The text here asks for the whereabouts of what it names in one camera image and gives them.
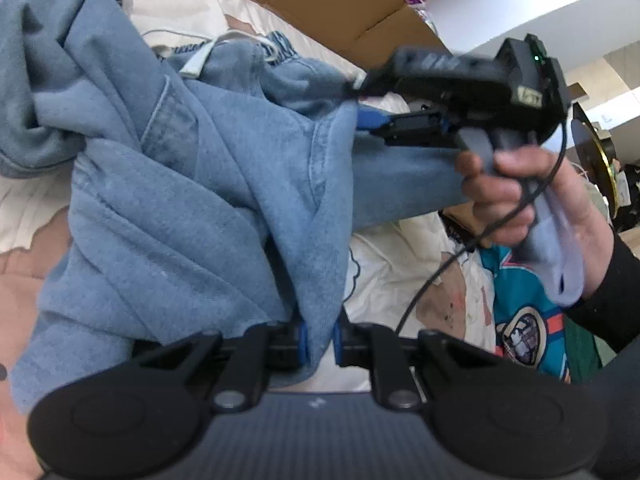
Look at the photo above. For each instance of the round black gold-rimmed disc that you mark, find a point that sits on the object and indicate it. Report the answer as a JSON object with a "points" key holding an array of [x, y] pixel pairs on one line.
{"points": [[590, 160]]}

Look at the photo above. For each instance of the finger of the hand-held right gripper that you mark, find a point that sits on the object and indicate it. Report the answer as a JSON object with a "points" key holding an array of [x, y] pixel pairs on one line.
{"points": [[377, 85], [370, 120]]}

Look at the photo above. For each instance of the cream bear print bedsheet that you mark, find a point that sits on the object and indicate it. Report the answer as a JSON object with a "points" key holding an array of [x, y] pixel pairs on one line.
{"points": [[410, 260]]}

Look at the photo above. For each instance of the brown cardboard sheet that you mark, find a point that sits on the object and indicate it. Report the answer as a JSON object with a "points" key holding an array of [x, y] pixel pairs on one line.
{"points": [[325, 15]]}

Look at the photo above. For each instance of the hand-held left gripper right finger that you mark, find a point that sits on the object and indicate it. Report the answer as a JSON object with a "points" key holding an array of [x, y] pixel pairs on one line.
{"points": [[336, 345]]}

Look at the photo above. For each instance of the person's right forearm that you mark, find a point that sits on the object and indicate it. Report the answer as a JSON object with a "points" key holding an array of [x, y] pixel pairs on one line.
{"points": [[620, 300]]}

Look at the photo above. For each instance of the person's right hand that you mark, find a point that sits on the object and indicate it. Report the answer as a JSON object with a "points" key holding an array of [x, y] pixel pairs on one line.
{"points": [[500, 210]]}

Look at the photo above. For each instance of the blue denim pants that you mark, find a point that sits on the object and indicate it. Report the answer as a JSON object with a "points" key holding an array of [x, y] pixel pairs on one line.
{"points": [[175, 185]]}

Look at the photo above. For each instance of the teal printed blanket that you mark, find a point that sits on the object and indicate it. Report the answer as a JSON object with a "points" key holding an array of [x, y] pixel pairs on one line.
{"points": [[525, 300]]}

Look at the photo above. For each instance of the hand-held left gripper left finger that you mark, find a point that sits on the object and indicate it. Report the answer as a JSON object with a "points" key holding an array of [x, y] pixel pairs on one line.
{"points": [[301, 345]]}

